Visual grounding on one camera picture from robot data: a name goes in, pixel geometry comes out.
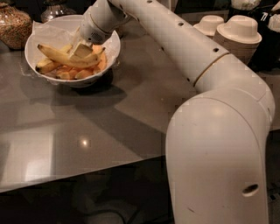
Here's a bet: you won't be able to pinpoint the middle glass jar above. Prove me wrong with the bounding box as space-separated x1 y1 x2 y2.
41 0 76 23

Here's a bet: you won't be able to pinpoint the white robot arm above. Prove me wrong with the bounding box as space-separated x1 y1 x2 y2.
80 0 275 224

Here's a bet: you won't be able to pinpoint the right stack paper bowls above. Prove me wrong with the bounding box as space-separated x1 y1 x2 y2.
213 15 262 64

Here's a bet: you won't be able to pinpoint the left glass cereal jar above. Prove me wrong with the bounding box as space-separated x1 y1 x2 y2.
0 2 32 50

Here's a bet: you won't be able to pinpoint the white bowl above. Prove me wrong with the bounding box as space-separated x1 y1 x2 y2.
24 15 121 88

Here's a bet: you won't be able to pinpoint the stack paper bowls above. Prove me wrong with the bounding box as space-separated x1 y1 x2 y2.
213 15 262 64
193 15 224 38

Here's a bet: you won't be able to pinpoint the white paper liner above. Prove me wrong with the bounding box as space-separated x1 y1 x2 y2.
24 16 121 68

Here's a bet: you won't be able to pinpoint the orange banana pile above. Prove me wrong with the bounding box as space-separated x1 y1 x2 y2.
55 45 107 81

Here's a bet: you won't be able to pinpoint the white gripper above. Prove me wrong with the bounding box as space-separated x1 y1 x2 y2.
69 5 112 59

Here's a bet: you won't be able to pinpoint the yellow banana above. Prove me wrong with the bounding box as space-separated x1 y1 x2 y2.
38 44 105 68
35 58 62 74

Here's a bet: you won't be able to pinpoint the dark container top right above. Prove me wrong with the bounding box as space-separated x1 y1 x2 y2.
227 0 280 71

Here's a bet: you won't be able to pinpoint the left stack paper bowls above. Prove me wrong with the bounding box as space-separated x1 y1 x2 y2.
193 15 224 38

